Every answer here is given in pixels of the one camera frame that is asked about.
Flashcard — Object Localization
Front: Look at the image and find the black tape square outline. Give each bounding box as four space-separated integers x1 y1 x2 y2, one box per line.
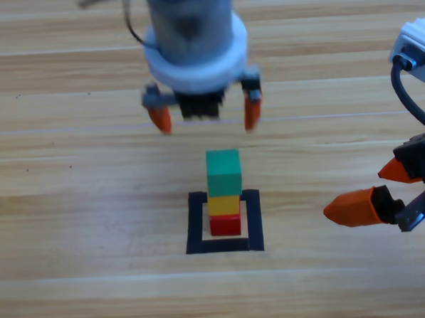
182 188 266 256

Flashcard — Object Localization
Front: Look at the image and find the yellow cube block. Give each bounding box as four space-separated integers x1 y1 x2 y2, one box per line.
206 194 243 218

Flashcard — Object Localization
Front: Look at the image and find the red cube block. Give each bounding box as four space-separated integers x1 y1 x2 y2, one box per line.
209 213 243 238

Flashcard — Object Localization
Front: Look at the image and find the thin arm cable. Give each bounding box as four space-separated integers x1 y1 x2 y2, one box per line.
122 0 149 46

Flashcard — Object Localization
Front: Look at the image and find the green cube block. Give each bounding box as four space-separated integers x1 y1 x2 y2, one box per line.
204 148 243 198

